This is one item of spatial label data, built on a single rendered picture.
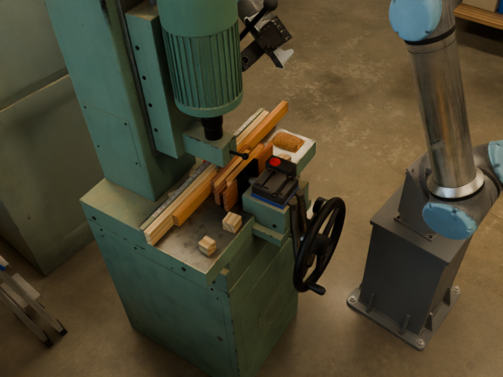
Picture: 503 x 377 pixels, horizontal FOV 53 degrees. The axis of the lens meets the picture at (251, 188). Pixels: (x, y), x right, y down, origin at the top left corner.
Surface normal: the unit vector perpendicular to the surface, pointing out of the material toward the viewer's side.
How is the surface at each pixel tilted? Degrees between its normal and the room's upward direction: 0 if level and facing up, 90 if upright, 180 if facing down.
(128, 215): 0
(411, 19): 88
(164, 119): 90
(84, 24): 90
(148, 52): 90
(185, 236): 0
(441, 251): 0
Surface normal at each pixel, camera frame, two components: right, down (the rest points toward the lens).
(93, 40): -0.54, 0.62
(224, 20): 0.72, 0.47
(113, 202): -0.04, -0.70
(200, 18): 0.15, 0.70
